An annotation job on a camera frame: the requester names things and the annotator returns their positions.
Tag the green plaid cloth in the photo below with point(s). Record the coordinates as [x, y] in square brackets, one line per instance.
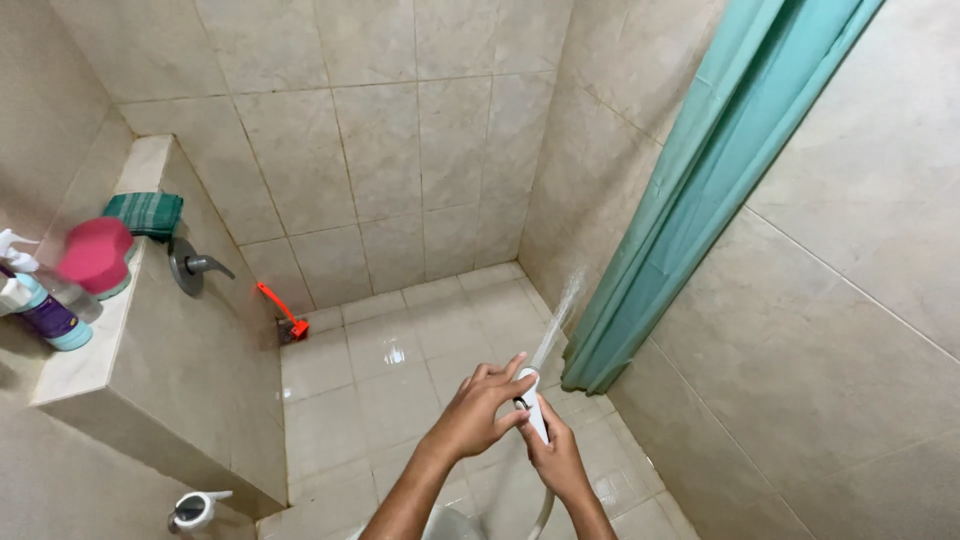
[145, 214]

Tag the teal shower curtain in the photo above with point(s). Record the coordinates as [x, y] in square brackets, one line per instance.
[705, 195]

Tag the white sprayer holder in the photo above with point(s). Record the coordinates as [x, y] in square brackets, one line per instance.
[193, 510]

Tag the white spray bottle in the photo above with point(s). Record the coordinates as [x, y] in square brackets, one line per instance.
[15, 251]

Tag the person's left hand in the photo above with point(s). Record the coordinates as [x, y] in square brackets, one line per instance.
[471, 416]

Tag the pink capped clear bottle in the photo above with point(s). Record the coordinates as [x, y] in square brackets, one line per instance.
[91, 264]

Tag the white bidet sprayer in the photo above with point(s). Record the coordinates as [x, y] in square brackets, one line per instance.
[532, 405]

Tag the person's right hand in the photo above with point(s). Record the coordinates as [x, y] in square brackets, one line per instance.
[556, 457]

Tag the purple labelled spray bottle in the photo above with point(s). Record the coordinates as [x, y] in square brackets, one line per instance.
[46, 311]

